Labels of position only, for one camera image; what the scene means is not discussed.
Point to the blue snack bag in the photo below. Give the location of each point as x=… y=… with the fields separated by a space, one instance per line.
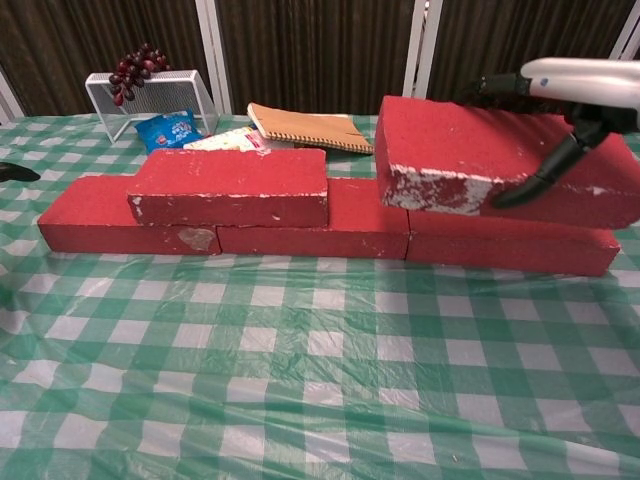
x=165 y=132

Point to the brown spiral notebook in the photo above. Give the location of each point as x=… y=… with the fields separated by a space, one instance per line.
x=310 y=127

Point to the dark red grape bunch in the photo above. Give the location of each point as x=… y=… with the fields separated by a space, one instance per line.
x=131 y=70

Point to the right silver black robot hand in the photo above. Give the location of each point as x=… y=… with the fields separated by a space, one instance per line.
x=585 y=80

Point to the red brick with white-worn end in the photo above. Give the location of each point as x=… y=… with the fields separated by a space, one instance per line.
x=440 y=145

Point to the green white checkered tablecloth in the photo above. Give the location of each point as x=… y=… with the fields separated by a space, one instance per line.
x=320 y=400

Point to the red foam brick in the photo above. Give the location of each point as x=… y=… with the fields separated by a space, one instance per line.
x=500 y=250
x=360 y=210

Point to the white printed snack package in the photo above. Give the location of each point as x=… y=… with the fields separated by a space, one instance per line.
x=225 y=142

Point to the white partition frame post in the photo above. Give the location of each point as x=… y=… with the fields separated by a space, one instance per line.
x=419 y=50
x=624 y=44
x=7 y=92
x=214 y=50

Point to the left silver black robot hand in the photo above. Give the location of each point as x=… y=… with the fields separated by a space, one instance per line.
x=17 y=173

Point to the red brick with grey patch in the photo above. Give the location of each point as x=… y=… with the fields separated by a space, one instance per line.
x=85 y=205

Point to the red brick with chipped edges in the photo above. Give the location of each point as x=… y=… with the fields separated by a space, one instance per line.
x=225 y=175

